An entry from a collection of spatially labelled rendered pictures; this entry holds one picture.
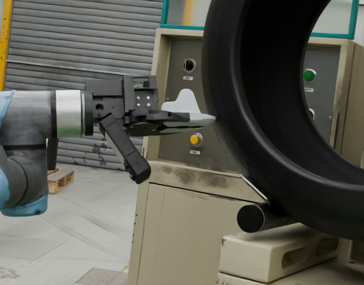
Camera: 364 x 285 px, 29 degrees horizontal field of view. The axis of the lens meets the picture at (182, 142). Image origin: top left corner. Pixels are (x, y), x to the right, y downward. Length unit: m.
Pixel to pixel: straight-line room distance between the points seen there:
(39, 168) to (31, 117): 0.08
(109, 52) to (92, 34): 0.35
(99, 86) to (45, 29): 9.69
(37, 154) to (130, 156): 0.14
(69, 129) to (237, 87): 0.27
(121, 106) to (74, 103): 0.08
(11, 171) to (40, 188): 0.11
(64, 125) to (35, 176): 0.09
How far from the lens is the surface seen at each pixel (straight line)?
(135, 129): 1.13
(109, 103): 1.13
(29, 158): 1.10
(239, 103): 1.12
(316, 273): 1.26
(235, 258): 1.14
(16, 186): 1.02
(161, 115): 1.10
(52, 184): 7.37
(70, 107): 1.10
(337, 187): 1.06
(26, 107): 1.10
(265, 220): 1.13
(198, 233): 1.89
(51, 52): 10.75
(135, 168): 1.10
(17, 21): 11.00
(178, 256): 1.93
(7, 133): 1.11
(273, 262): 1.13
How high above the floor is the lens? 1.06
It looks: 3 degrees down
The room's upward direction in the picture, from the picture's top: 7 degrees clockwise
